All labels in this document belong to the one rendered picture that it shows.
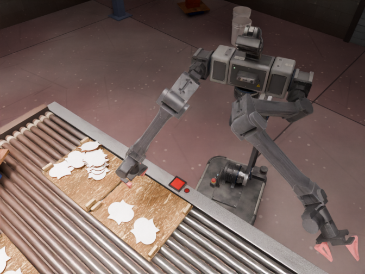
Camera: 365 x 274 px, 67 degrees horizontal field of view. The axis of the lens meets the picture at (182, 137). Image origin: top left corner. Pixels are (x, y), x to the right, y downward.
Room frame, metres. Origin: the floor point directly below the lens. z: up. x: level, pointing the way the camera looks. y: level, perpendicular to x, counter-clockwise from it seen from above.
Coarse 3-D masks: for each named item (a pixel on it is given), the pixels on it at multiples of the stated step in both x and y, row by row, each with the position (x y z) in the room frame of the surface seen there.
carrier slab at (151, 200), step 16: (144, 176) 0.95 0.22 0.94; (112, 192) 0.84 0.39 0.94; (128, 192) 0.84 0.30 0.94; (144, 192) 0.84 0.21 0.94; (160, 192) 0.84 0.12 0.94; (144, 208) 0.74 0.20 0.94; (160, 208) 0.74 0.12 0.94; (176, 208) 0.74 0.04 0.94; (112, 224) 0.65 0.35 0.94; (128, 224) 0.65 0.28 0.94; (160, 224) 0.65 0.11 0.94; (176, 224) 0.65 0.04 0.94; (128, 240) 0.57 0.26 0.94; (160, 240) 0.57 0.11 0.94; (144, 256) 0.49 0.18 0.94
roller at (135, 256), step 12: (0, 144) 1.23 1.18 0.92; (12, 156) 1.14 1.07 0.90; (36, 168) 1.03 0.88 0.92; (48, 180) 0.93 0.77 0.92; (60, 192) 0.85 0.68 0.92; (72, 204) 0.78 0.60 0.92; (84, 216) 0.71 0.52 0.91; (120, 240) 0.58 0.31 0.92; (132, 252) 0.52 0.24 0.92; (144, 264) 0.46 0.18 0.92
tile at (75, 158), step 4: (72, 152) 1.12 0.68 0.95; (76, 152) 1.12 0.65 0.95; (80, 152) 1.12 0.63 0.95; (84, 152) 1.12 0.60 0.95; (68, 156) 1.09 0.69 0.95; (72, 156) 1.09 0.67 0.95; (76, 156) 1.09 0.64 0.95; (80, 156) 1.09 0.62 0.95; (84, 156) 1.09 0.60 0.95; (68, 160) 1.05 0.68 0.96; (72, 160) 1.05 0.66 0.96; (76, 160) 1.05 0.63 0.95; (80, 160) 1.05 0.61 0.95; (68, 164) 1.02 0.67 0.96; (72, 164) 1.02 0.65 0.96; (76, 164) 1.02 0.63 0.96; (80, 164) 1.02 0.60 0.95; (84, 164) 1.03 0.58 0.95; (76, 168) 1.00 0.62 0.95
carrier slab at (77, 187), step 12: (108, 156) 1.10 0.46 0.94; (84, 168) 1.01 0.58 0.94; (108, 168) 1.01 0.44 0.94; (60, 180) 0.92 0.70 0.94; (72, 180) 0.92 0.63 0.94; (84, 180) 0.92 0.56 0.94; (96, 180) 0.92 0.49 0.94; (108, 180) 0.92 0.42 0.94; (120, 180) 0.92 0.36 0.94; (72, 192) 0.84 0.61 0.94; (84, 192) 0.84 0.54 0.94; (96, 192) 0.84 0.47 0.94; (108, 192) 0.84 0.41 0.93; (84, 204) 0.77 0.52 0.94
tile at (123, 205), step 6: (114, 204) 0.76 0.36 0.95; (120, 204) 0.76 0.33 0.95; (126, 204) 0.76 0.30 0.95; (108, 210) 0.72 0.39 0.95; (114, 210) 0.72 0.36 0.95; (120, 210) 0.72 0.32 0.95; (126, 210) 0.72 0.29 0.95; (132, 210) 0.72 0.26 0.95; (114, 216) 0.69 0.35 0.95; (120, 216) 0.69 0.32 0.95; (126, 216) 0.69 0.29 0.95; (132, 216) 0.69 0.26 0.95; (120, 222) 0.66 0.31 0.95; (126, 222) 0.66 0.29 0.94
